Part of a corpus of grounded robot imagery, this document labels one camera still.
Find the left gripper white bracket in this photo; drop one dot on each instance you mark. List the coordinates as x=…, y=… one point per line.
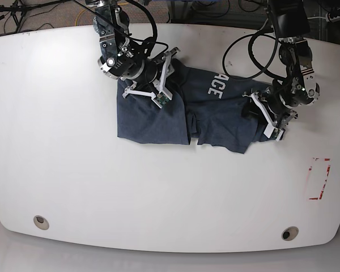
x=267, y=108

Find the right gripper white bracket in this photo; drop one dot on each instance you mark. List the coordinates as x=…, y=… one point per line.
x=150, y=78

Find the dark blue T-shirt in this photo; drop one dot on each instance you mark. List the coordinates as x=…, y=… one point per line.
x=205, y=105

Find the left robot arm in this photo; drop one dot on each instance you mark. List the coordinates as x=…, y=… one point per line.
x=288, y=24

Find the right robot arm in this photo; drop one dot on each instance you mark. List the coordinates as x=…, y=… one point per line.
x=126, y=58

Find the red tape rectangle marking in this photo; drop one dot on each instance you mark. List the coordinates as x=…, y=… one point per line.
x=317, y=177

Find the white power strip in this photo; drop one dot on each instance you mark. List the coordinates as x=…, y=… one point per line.
x=333, y=15

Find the black tripod stand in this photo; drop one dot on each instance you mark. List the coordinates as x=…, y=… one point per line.
x=19, y=10

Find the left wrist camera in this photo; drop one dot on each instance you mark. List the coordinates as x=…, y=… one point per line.
x=277, y=135

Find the right table cable grommet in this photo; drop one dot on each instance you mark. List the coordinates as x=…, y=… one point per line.
x=290, y=233

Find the table cable grommet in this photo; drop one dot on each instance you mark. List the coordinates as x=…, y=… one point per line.
x=290, y=233
x=41, y=223

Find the left table cable grommet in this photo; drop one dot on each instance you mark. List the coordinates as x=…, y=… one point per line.
x=41, y=223

